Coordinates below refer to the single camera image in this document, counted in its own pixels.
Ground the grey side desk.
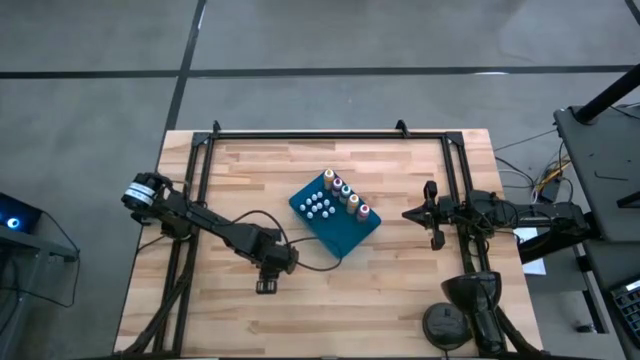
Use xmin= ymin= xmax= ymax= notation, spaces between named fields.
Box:
xmin=0 ymin=232 xmax=81 ymax=321

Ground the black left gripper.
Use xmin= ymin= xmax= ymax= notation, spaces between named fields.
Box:
xmin=255 ymin=239 xmax=300 ymax=295

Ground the black cable bundle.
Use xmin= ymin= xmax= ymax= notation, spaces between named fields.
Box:
xmin=492 ymin=127 xmax=574 ymax=206

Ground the blue plastic bin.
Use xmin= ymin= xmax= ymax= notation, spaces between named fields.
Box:
xmin=288 ymin=169 xmax=383 ymax=260

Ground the grey metal cart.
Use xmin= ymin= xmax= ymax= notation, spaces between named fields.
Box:
xmin=552 ymin=104 xmax=640 ymax=244

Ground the black keyboard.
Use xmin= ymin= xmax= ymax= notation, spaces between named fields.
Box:
xmin=610 ymin=278 xmax=640 ymax=331

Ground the black aluminium table frame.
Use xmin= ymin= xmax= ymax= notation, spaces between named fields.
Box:
xmin=152 ymin=119 xmax=494 ymax=357

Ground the black pole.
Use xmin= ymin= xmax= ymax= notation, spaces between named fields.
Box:
xmin=573 ymin=63 xmax=640 ymax=125

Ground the black computer tower blue light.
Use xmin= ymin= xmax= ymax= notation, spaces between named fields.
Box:
xmin=0 ymin=192 xmax=42 ymax=247

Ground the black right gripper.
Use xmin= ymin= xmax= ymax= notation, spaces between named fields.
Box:
xmin=402 ymin=179 xmax=469 ymax=251

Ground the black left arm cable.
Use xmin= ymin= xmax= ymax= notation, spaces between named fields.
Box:
xmin=224 ymin=209 xmax=344 ymax=274

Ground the white paper sheet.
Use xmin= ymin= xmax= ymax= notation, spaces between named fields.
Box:
xmin=513 ymin=227 xmax=547 ymax=276

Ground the black round disc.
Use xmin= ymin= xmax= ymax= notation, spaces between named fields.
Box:
xmin=422 ymin=302 xmax=474 ymax=351

